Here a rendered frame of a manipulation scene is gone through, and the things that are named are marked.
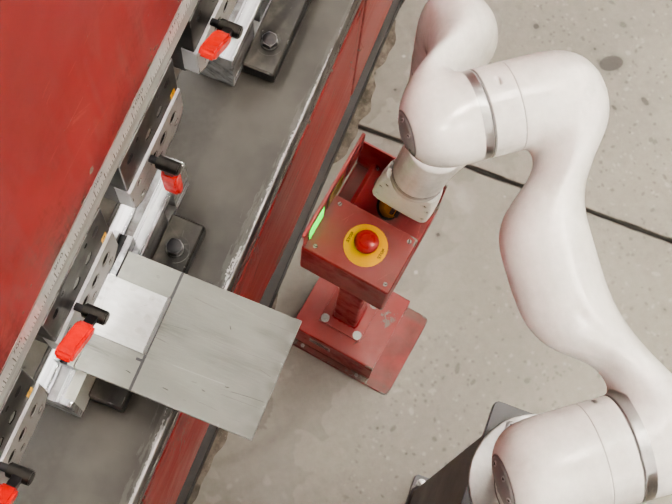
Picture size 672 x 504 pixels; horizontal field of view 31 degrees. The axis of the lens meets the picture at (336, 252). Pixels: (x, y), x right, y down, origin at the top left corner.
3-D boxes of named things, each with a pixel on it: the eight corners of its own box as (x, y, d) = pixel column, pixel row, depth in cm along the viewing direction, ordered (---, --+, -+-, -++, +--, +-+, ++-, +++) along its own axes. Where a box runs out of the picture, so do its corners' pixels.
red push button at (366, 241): (370, 262, 198) (372, 256, 195) (348, 251, 198) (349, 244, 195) (382, 242, 199) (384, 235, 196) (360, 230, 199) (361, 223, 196)
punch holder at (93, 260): (69, 357, 151) (45, 327, 135) (6, 331, 152) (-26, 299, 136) (120, 248, 155) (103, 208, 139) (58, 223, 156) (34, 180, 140)
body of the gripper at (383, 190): (376, 179, 187) (366, 199, 198) (435, 213, 187) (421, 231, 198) (400, 139, 189) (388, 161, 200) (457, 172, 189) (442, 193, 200)
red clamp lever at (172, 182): (181, 199, 160) (176, 174, 150) (152, 187, 160) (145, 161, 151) (187, 187, 160) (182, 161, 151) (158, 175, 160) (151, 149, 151)
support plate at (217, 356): (251, 441, 168) (251, 440, 167) (75, 368, 169) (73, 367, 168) (301, 322, 173) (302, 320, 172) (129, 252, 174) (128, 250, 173)
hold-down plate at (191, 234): (124, 413, 179) (121, 410, 176) (90, 399, 180) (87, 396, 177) (206, 231, 188) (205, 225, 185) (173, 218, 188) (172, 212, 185)
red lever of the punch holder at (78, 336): (76, 356, 137) (111, 309, 145) (42, 342, 137) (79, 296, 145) (73, 368, 138) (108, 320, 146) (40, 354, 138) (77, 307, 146)
